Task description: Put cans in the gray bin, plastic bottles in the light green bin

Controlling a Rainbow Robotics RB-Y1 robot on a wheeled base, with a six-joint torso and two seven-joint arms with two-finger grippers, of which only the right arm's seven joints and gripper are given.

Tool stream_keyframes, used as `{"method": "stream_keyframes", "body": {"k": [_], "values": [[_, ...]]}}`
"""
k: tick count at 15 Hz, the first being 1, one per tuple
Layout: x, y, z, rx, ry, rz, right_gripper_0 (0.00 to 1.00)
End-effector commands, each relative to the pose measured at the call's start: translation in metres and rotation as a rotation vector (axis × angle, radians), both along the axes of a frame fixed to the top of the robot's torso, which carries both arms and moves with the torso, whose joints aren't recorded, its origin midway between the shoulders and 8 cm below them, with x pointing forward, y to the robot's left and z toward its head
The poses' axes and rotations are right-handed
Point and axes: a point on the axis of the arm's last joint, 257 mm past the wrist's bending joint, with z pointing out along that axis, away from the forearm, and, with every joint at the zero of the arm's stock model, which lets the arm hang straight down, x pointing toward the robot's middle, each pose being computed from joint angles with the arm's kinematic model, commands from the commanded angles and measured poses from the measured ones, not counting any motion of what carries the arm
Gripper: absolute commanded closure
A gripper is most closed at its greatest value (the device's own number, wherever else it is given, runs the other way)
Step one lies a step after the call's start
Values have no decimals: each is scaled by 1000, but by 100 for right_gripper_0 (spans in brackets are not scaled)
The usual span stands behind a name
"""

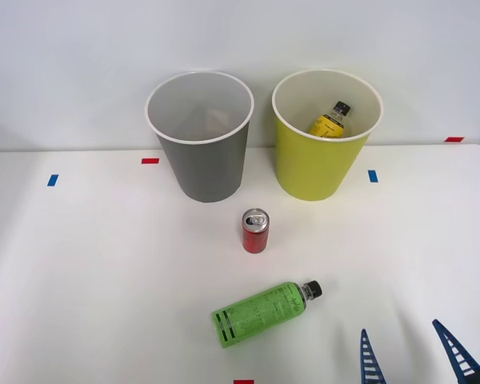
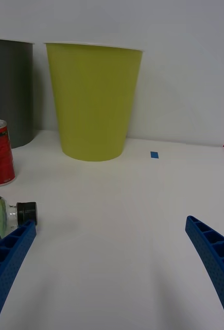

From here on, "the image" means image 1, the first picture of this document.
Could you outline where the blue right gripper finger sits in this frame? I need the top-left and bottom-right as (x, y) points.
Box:
(431, 318), (480, 384)
(359, 328), (387, 384)

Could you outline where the yellow plastic bottle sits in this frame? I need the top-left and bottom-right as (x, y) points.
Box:
(306, 100), (353, 140)

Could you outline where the green plastic bottle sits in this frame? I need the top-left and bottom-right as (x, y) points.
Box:
(210, 279), (324, 349)

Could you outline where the red drink can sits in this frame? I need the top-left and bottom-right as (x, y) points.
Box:
(241, 207), (271, 254)

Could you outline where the yellow-green plastic waste bin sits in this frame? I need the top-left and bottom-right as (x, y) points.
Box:
(270, 68), (385, 202)

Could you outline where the grey plastic waste bin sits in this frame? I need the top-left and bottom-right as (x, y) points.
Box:
(145, 70), (256, 204)

